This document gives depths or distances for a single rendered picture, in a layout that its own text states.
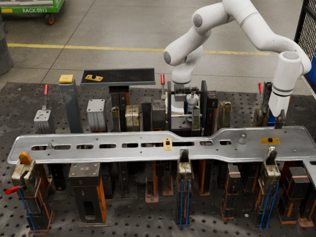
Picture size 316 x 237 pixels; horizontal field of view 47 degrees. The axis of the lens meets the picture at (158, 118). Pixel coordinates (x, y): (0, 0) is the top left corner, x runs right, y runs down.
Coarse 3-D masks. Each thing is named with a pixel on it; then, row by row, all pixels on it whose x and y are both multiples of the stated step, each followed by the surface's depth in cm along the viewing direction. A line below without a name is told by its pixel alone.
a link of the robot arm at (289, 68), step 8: (280, 56) 137; (288, 56) 136; (296, 56) 136; (280, 64) 137; (288, 64) 135; (296, 64) 135; (280, 72) 138; (288, 72) 137; (296, 72) 137; (280, 80) 140; (288, 80) 139; (280, 88) 142; (288, 88) 141
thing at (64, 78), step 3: (63, 75) 181; (66, 75) 180; (69, 75) 180; (72, 75) 180; (60, 78) 178; (63, 78) 178; (66, 78) 178; (69, 78) 178; (72, 78) 180; (60, 81) 177; (63, 81) 177; (66, 81) 177; (69, 81) 177
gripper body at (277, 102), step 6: (270, 96) 153; (276, 96) 146; (282, 96) 144; (288, 96) 144; (270, 102) 153; (276, 102) 146; (282, 102) 144; (288, 102) 145; (270, 108) 153; (276, 108) 146; (282, 108) 146; (276, 114) 148
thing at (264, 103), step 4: (264, 84) 164; (268, 84) 163; (272, 84) 163; (264, 88) 164; (268, 88) 161; (264, 92) 165; (268, 92) 166; (264, 96) 166; (268, 96) 167; (264, 100) 167; (268, 100) 168; (264, 104) 169; (268, 104) 168; (268, 108) 169; (268, 112) 170
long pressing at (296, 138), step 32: (224, 128) 171; (256, 128) 170; (288, 128) 170; (64, 160) 156; (96, 160) 156; (128, 160) 156; (160, 160) 156; (224, 160) 155; (256, 160) 155; (288, 160) 155
